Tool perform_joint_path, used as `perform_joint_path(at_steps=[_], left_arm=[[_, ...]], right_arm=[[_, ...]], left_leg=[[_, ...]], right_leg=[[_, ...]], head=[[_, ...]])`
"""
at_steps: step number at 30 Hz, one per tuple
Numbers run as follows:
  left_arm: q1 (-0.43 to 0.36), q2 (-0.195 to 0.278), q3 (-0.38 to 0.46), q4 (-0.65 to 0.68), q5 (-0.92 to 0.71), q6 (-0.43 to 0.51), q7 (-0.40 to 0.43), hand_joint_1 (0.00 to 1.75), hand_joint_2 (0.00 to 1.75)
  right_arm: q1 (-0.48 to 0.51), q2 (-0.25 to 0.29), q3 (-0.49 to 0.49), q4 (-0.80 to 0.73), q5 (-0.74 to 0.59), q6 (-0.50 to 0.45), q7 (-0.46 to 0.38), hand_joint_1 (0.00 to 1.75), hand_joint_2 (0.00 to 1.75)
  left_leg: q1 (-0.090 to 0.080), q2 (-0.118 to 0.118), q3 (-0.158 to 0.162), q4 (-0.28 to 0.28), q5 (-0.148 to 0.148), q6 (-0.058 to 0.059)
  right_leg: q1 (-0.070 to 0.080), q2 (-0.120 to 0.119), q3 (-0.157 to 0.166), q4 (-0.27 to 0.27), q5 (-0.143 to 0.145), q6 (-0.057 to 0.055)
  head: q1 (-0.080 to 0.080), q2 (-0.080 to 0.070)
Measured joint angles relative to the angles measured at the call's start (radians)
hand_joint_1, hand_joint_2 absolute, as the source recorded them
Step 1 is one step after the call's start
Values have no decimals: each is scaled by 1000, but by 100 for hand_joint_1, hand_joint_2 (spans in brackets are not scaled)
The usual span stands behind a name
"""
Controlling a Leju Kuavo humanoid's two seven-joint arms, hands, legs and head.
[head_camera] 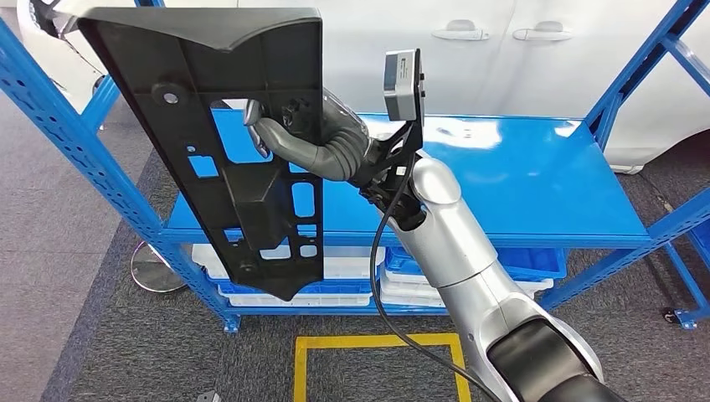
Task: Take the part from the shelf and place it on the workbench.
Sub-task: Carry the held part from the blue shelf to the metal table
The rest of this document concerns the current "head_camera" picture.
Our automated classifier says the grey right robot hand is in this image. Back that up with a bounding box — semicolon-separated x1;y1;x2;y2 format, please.
243;87;369;178

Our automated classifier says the black plastic car part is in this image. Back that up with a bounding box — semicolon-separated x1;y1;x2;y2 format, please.
77;6;326;302

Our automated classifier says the blue metal shelf rack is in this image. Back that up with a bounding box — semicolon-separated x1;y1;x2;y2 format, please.
0;0;710;334

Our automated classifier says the white plastic tray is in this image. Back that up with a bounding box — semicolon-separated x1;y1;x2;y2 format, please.
218;286;373;308
191;245;387;281
379;265;554;301
379;288;450;308

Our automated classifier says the blue plastic tray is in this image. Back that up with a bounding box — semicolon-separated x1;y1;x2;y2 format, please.
385;246;568;281
203;271;381;295

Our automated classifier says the white car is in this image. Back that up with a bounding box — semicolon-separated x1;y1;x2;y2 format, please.
16;0;710;174

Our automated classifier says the dark car headlight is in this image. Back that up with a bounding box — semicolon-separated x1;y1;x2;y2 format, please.
30;0;79;40

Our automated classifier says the blue wheeled metal rack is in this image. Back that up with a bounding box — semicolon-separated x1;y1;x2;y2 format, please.
662;219;710;331

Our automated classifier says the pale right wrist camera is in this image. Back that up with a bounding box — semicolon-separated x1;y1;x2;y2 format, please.
383;49;421;122

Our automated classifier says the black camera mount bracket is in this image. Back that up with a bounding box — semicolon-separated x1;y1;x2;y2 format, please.
358;49;427;191

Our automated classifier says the white car door handle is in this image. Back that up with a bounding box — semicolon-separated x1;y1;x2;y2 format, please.
431;19;491;43
512;21;573;43

